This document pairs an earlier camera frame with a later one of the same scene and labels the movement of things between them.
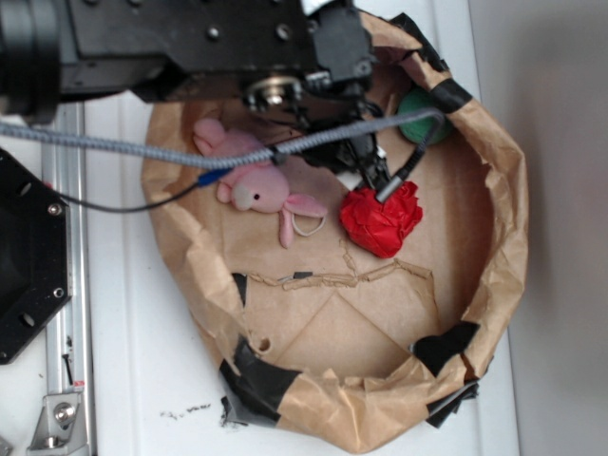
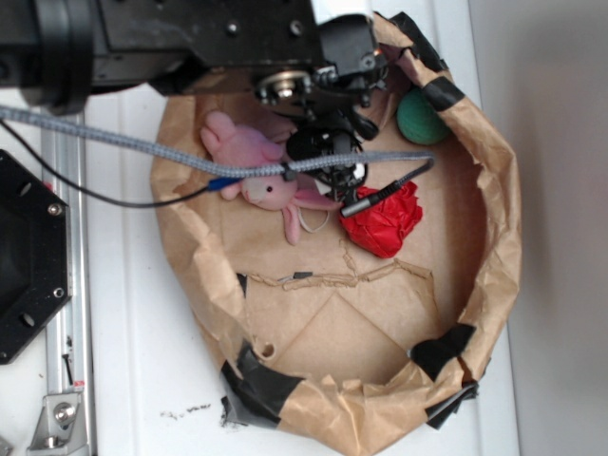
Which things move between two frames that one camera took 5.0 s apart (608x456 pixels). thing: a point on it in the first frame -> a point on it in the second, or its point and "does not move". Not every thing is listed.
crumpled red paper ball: x=380 y=227 does not move
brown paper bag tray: x=348 y=350 does not move
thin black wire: x=204 y=180 -> x=211 y=185
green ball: x=422 y=99 does not move
